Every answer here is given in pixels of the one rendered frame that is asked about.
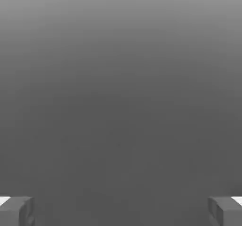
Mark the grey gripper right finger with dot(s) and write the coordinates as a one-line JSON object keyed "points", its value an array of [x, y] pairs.
{"points": [[227, 212]]}

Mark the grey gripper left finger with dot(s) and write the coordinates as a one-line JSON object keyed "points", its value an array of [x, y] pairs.
{"points": [[14, 212]]}

